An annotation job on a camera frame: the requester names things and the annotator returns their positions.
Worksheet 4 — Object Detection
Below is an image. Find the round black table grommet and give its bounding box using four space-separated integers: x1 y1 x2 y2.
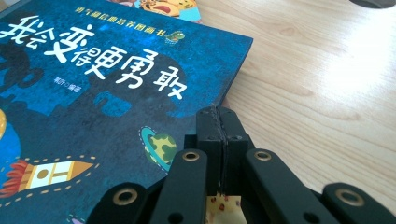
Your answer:
348 0 396 9

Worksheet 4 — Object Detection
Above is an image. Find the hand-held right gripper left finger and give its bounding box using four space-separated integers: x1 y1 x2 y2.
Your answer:
150 105 224 224

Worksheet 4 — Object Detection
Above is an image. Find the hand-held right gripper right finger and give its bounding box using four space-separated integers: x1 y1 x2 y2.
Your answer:
222 106 339 224

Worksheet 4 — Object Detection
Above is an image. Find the dark blue picture book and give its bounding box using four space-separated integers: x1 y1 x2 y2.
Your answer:
0 0 254 224

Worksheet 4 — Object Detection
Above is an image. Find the light blue monster picture book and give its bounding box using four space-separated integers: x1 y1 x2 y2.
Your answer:
106 0 242 224

